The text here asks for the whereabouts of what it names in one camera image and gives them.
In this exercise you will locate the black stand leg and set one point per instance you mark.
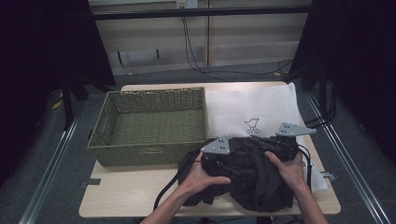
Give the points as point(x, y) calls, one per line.
point(67, 109)

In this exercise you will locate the white mesh laundry bag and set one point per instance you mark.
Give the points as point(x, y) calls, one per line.
point(249, 105)

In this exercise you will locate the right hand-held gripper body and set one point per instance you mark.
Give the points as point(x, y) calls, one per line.
point(289, 146)

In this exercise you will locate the grey table bracket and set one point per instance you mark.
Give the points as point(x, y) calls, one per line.
point(91, 182)
point(329, 176)

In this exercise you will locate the metal floor rail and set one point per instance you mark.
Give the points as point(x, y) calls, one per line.
point(358, 180)
point(46, 177)

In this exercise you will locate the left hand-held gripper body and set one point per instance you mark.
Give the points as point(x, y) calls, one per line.
point(218, 147)

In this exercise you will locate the dark curtain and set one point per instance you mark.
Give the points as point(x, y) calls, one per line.
point(358, 62)
point(46, 46)

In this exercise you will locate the white wall socket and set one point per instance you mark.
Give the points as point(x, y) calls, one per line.
point(186, 3)

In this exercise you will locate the green woven basket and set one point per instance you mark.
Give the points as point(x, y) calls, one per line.
point(155, 130)

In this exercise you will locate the person's right hand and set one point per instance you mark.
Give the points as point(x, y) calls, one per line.
point(289, 174)

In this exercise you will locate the black horizontal metal bar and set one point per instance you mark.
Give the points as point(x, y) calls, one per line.
point(199, 12)

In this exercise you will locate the dark cloth garment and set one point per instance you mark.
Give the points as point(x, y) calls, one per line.
point(261, 189)

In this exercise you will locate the person's left hand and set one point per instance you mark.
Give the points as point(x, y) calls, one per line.
point(199, 182)

